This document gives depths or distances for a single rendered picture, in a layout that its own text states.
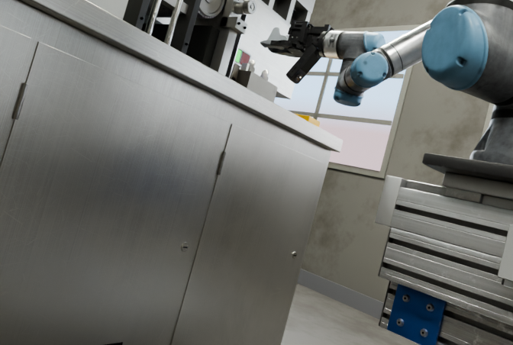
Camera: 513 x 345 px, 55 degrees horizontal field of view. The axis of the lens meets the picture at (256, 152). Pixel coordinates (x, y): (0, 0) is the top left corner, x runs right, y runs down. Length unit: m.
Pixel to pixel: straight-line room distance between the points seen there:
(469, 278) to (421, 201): 0.14
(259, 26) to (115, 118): 1.34
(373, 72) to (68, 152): 0.66
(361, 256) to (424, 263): 3.05
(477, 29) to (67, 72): 0.63
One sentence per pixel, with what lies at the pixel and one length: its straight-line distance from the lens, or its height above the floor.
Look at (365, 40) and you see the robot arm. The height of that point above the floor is 1.11.
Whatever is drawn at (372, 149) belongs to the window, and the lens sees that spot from 3.99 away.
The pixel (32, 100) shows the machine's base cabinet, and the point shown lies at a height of 0.73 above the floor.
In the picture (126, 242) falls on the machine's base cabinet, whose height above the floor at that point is 0.52.
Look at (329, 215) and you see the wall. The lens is 4.12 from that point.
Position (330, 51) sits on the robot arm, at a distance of 1.34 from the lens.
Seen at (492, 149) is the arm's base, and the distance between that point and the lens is 0.87.
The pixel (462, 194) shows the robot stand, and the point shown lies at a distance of 0.87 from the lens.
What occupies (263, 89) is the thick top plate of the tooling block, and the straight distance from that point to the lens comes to 1.60.
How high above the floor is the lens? 0.69
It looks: 4 degrees up
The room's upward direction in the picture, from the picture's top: 15 degrees clockwise
